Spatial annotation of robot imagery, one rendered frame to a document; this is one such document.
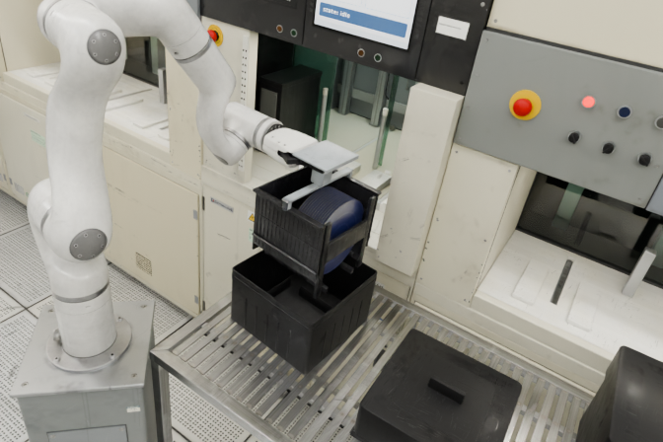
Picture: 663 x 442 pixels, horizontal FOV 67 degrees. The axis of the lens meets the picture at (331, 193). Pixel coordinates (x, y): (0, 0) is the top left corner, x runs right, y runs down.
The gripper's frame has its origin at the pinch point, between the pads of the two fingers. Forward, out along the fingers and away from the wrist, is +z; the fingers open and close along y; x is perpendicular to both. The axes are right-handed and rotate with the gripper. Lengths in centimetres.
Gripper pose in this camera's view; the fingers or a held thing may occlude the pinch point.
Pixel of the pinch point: (323, 162)
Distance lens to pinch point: 114.9
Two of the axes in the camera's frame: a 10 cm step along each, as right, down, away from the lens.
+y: -6.2, 3.2, -7.2
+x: 1.3, -8.6, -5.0
